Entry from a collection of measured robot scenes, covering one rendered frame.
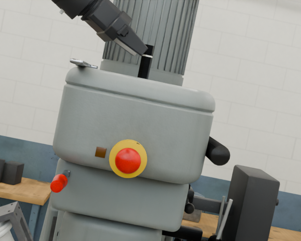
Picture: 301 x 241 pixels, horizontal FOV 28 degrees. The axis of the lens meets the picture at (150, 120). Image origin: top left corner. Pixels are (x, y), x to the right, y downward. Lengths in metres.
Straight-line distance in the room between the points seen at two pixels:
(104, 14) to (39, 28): 4.35
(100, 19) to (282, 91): 4.50
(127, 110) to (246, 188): 0.54
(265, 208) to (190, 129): 0.52
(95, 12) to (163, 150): 0.30
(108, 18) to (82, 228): 0.39
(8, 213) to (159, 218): 0.39
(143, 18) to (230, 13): 4.16
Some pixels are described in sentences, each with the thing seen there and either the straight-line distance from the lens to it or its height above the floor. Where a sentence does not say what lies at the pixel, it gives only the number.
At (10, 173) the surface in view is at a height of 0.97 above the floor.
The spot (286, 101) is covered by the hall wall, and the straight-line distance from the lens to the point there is 5.56.
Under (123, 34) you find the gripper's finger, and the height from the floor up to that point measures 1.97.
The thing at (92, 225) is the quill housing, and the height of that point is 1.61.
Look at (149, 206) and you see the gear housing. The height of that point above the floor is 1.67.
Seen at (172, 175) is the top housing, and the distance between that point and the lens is 0.98.
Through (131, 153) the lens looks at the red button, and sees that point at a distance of 0.92.
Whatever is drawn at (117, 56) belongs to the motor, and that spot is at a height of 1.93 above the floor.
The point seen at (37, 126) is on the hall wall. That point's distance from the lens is 5.46.
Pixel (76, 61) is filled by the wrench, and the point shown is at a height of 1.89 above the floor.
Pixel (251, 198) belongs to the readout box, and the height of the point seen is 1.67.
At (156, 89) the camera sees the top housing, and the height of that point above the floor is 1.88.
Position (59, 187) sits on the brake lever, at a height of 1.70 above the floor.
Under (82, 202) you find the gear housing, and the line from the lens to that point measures 1.08.
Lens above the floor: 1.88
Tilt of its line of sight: 3 degrees down
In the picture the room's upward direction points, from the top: 12 degrees clockwise
